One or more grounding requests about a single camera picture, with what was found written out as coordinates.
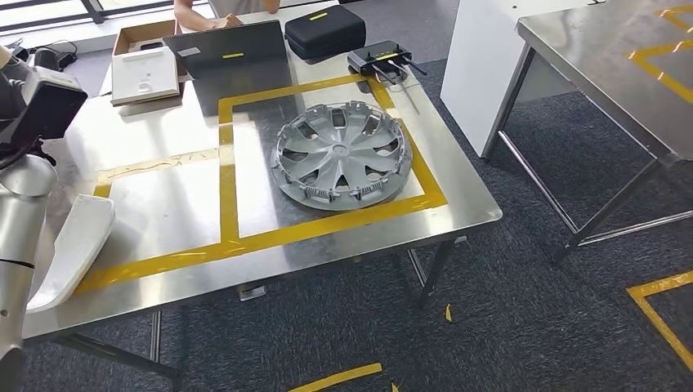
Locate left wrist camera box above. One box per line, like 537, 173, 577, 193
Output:
0, 65, 89, 166

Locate white plastic fender part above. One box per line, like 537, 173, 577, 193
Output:
25, 194, 117, 315

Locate person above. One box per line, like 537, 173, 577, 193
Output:
172, 0, 283, 32

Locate silver plastic wheel hubcap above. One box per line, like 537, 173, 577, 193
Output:
269, 100, 414, 212

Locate dark grey laptop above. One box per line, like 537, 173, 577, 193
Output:
162, 20, 289, 81

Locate stainless steel table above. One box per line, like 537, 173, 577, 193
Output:
481, 0, 693, 266

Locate stainless steel workbench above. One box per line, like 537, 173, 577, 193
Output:
21, 0, 503, 381

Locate black zip case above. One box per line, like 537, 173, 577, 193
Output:
284, 4, 368, 60

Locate yellow floor tape square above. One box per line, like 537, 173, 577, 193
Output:
627, 270, 693, 374
287, 362, 384, 392

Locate black router with antennas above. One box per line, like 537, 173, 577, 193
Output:
346, 40, 429, 87

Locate white panel table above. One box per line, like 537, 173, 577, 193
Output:
439, 0, 597, 158

